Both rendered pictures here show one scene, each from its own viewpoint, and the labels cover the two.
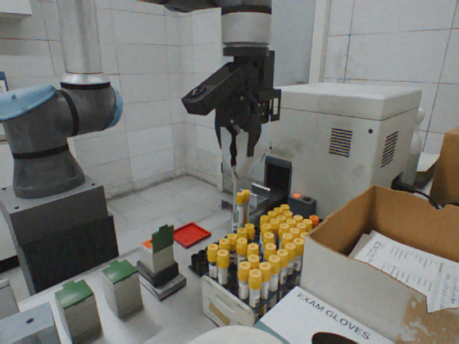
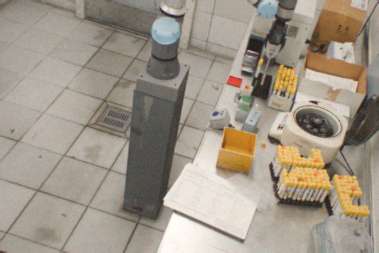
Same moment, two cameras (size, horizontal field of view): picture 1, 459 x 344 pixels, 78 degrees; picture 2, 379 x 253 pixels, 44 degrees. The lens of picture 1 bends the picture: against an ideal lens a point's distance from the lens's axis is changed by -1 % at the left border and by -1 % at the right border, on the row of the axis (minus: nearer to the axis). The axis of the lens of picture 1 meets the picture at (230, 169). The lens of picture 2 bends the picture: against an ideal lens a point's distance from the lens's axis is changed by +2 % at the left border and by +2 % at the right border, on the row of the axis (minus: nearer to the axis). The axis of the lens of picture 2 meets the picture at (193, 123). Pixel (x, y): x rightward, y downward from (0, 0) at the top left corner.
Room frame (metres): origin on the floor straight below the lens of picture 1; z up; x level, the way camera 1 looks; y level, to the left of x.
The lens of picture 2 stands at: (-0.84, 1.32, 2.17)
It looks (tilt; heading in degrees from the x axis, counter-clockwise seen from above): 41 degrees down; 323
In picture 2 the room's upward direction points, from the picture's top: 12 degrees clockwise
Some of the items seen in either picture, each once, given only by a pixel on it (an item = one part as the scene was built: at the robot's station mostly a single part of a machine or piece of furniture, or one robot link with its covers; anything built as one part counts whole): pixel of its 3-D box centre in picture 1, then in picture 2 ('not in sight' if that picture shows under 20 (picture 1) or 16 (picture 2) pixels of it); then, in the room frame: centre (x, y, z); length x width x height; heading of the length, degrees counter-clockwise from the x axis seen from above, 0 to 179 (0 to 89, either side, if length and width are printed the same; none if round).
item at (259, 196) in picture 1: (260, 195); (252, 56); (0.65, -0.07, 0.92); 0.21 x 0.07 x 0.05; 135
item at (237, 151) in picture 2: not in sight; (236, 150); (0.11, 0.38, 0.93); 0.13 x 0.13 x 0.10; 50
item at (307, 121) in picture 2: not in sight; (314, 126); (0.08, 0.01, 0.97); 0.15 x 0.15 x 0.07
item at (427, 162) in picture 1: (418, 163); not in sight; (0.96, -0.67, 0.90); 0.25 x 0.11 x 0.05; 135
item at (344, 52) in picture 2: not in sight; (343, 53); (0.51, -0.56, 0.94); 0.22 x 0.12 x 0.13; 139
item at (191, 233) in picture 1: (189, 234); (234, 81); (0.55, 0.09, 0.88); 0.07 x 0.07 x 0.01; 45
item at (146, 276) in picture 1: (157, 270); (244, 97); (0.41, 0.13, 0.89); 0.09 x 0.05 x 0.04; 46
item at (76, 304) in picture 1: (77, 310); (241, 112); (0.31, 0.21, 0.91); 0.05 x 0.04 x 0.07; 45
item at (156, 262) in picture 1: (156, 257); (246, 92); (0.41, 0.13, 0.92); 0.05 x 0.04 x 0.06; 46
